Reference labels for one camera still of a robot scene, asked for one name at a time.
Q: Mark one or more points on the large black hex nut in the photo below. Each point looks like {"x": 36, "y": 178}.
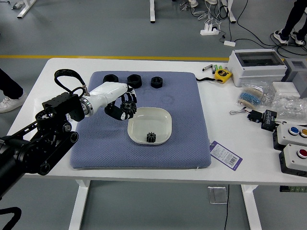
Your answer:
{"x": 134, "y": 80}
{"x": 110, "y": 78}

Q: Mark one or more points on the grey square box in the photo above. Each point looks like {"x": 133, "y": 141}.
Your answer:
{"x": 298, "y": 76}

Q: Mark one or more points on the cream square dish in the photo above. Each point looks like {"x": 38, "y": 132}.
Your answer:
{"x": 153, "y": 119}

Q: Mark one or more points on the black module with green lights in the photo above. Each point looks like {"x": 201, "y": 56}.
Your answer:
{"x": 269, "y": 121}

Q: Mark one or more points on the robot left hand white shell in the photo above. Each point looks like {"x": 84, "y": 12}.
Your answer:
{"x": 108, "y": 92}

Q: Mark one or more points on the green batteries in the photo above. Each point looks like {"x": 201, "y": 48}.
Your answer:
{"x": 216, "y": 68}

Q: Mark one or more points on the person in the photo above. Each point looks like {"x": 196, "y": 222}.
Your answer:
{"x": 193, "y": 2}
{"x": 9, "y": 88}
{"x": 293, "y": 19}

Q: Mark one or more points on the red button box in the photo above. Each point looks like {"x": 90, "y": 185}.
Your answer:
{"x": 291, "y": 160}

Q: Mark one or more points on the white flat box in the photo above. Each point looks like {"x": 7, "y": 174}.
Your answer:
{"x": 285, "y": 88}

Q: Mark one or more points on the small black gear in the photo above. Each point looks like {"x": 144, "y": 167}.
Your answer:
{"x": 151, "y": 137}

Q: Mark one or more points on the clear bubble plastic bag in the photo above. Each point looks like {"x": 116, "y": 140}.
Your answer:
{"x": 290, "y": 107}

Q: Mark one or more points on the blue resistor strip bundle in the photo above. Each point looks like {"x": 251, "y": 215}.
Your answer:
{"x": 249, "y": 97}

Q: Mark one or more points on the clear bag of small parts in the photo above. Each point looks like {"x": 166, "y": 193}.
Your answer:
{"x": 256, "y": 85}

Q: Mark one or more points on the blue-grey quilted cushion mat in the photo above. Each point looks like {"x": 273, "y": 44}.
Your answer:
{"x": 144, "y": 155}

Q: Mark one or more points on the big black gear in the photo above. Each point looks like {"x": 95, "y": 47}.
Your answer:
{"x": 129, "y": 109}

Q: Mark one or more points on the clear plastic holder under table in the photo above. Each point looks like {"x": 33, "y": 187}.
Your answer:
{"x": 217, "y": 195}

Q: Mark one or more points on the white power adapter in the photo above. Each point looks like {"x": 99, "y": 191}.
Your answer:
{"x": 229, "y": 43}

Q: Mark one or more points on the grey metal bracket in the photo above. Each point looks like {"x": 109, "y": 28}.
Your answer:
{"x": 17, "y": 5}

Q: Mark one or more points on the grey enclosure with clear lid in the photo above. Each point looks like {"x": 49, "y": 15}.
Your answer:
{"x": 254, "y": 72}

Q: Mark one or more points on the silver metal tool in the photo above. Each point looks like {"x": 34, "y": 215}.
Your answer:
{"x": 207, "y": 67}

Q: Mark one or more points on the small black hex nut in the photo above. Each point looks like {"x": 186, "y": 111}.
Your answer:
{"x": 157, "y": 82}

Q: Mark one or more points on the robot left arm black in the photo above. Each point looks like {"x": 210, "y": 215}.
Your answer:
{"x": 36, "y": 148}

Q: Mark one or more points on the black table control panel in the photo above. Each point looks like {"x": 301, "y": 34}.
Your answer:
{"x": 292, "y": 189}

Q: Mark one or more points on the white background table leg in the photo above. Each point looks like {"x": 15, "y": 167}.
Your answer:
{"x": 25, "y": 9}
{"x": 152, "y": 10}
{"x": 230, "y": 12}

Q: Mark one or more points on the white power strip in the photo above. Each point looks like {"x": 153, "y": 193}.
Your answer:
{"x": 208, "y": 31}

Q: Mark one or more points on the purple label tag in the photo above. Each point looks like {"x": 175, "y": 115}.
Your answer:
{"x": 224, "y": 154}

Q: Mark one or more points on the blue and yellow button box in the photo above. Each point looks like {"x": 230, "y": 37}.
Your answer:
{"x": 287, "y": 136}

